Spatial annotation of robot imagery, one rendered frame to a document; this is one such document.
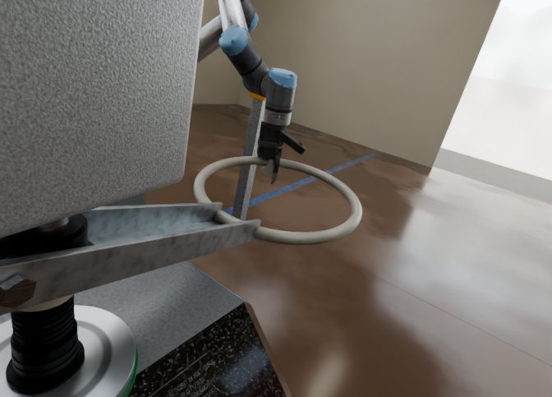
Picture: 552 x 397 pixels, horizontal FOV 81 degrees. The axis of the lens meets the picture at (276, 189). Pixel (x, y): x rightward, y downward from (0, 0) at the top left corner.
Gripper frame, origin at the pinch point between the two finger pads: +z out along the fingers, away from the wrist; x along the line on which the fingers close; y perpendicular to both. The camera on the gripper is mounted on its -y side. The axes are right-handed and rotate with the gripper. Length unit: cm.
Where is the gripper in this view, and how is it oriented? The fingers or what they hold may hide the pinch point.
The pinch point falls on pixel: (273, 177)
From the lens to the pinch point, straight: 118.9
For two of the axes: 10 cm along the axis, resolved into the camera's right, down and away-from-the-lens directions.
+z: -1.5, 8.9, 4.3
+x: 0.6, 4.5, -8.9
